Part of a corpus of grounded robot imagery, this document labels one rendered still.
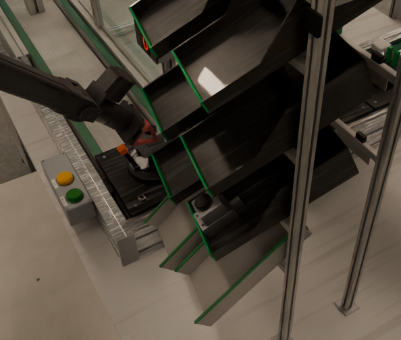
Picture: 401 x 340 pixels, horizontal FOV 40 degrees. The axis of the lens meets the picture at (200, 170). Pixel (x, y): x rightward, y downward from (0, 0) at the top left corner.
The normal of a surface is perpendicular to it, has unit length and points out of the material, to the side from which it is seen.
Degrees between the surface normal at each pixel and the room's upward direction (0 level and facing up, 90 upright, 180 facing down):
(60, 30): 0
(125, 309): 0
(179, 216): 45
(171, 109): 25
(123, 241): 90
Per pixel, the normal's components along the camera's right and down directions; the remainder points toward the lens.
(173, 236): -0.70, -0.32
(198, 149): -0.44, -0.53
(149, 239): 0.48, 0.60
